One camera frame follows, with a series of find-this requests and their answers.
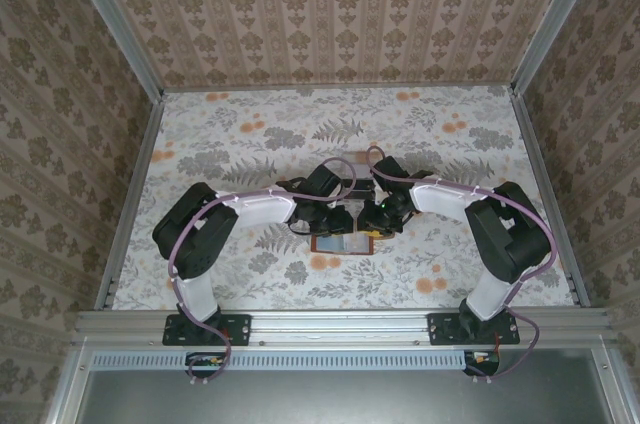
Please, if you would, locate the brown leather card holder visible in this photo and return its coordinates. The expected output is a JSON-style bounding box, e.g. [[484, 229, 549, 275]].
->
[[309, 233, 396, 256]]

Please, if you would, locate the floral patterned table cover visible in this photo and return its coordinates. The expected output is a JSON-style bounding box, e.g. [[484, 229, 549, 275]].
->
[[107, 86, 576, 310]]

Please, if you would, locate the grey metal sheet panel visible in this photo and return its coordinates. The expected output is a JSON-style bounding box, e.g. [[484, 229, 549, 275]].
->
[[47, 368, 614, 424]]

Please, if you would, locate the black connector box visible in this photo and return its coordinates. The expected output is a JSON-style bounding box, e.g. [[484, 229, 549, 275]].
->
[[462, 349, 502, 378], [185, 351, 227, 379]]

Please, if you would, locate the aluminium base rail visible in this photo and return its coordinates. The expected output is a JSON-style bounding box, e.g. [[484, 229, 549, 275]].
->
[[74, 309, 614, 345]]

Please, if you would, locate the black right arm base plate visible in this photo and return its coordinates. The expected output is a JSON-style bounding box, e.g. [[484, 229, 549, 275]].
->
[[428, 312, 521, 347]]

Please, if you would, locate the grey slotted cable duct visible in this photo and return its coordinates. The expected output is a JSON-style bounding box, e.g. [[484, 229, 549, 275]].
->
[[92, 349, 469, 371]]

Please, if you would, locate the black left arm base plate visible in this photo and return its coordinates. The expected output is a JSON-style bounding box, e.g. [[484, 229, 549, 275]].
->
[[162, 312, 251, 347]]

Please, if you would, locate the aluminium table side rail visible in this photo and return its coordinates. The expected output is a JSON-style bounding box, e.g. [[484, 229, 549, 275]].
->
[[509, 88, 591, 310], [94, 91, 166, 313]]

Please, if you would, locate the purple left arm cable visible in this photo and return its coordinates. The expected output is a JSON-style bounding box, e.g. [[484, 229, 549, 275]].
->
[[167, 157, 358, 386]]

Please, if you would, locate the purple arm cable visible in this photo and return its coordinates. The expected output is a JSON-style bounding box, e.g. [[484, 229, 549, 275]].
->
[[365, 145, 559, 386], [167, 157, 358, 386]]

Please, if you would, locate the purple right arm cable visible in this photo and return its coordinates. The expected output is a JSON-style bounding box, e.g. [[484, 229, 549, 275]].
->
[[365, 145, 559, 386]]

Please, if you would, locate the aluminium frame post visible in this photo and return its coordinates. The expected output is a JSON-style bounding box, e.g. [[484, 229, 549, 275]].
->
[[510, 0, 614, 95], [58, 0, 166, 101]]

